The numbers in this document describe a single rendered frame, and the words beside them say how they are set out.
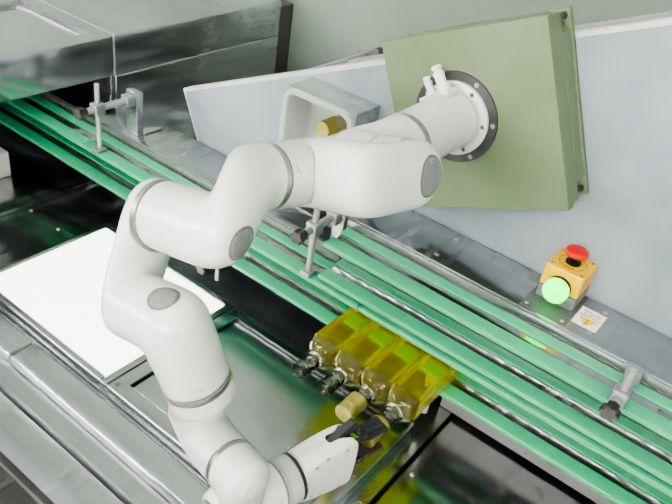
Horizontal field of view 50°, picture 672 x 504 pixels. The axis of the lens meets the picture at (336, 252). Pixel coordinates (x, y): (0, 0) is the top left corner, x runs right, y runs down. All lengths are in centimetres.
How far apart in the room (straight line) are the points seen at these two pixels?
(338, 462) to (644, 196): 64
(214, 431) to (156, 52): 130
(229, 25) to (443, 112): 123
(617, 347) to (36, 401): 102
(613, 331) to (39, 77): 139
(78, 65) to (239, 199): 122
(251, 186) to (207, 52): 147
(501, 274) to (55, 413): 84
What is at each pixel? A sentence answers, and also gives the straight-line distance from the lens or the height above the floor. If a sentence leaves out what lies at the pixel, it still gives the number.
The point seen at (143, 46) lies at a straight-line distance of 206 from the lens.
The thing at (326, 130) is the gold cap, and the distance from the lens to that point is 145.
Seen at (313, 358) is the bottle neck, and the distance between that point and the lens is 127.
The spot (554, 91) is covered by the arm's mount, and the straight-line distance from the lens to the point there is 116.
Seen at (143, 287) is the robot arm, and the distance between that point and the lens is 85.
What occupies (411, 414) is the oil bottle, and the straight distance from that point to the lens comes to 124.
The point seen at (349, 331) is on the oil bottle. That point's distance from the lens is 132.
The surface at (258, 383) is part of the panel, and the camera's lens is 142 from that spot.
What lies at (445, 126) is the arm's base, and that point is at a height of 95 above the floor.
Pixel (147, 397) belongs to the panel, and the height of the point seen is 128.
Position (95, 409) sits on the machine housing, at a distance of 138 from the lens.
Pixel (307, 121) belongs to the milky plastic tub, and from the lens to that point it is 153.
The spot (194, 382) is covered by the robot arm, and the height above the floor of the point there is 147.
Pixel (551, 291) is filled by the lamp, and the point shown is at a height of 85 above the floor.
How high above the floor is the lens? 190
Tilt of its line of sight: 45 degrees down
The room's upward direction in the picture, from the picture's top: 122 degrees counter-clockwise
